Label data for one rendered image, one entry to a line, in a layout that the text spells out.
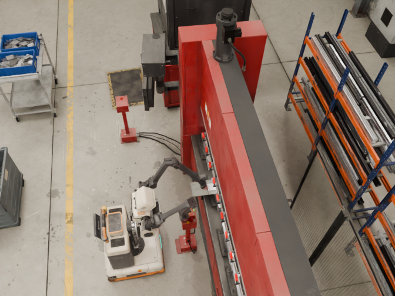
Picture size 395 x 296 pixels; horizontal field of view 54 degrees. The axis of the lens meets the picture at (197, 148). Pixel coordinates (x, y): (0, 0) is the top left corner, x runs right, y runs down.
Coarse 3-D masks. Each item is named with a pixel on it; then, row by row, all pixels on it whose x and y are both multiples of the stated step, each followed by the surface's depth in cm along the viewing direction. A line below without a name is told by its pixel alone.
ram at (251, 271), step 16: (208, 80) 369; (208, 96) 380; (208, 128) 405; (224, 144) 329; (224, 160) 338; (224, 176) 348; (224, 192) 358; (240, 208) 295; (240, 224) 302; (240, 240) 310; (240, 256) 318; (256, 256) 264; (256, 272) 269; (256, 288) 275
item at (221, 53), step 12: (228, 12) 317; (216, 24) 326; (228, 24) 319; (216, 36) 337; (228, 36) 321; (240, 36) 325; (216, 48) 345; (228, 48) 341; (216, 60) 351; (228, 60) 349
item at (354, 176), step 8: (304, 80) 563; (304, 88) 555; (312, 88) 555; (312, 96) 540; (312, 104) 538; (320, 104) 536; (320, 112) 522; (320, 120) 520; (328, 120) 522; (336, 120) 524; (328, 128) 506; (328, 136) 505; (336, 136) 501; (336, 144) 490; (336, 152) 489; (344, 152) 485; (344, 160) 475; (344, 168) 474; (352, 168) 471; (352, 176) 460; (360, 176) 464; (376, 176) 466; (352, 184) 461; (360, 184) 461; (376, 184) 459
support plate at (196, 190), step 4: (208, 180) 426; (212, 180) 427; (192, 184) 423; (196, 184) 423; (192, 188) 420; (196, 188) 420; (200, 188) 420; (192, 192) 417; (196, 192) 417; (200, 192) 417; (204, 192) 417; (208, 192) 417; (212, 192) 417; (196, 196) 415
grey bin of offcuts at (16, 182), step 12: (0, 156) 494; (0, 168) 490; (12, 168) 498; (0, 180) 489; (12, 180) 491; (24, 180) 537; (0, 192) 445; (12, 192) 483; (0, 204) 445; (12, 204) 479; (0, 216) 462; (12, 216) 474; (0, 228) 493
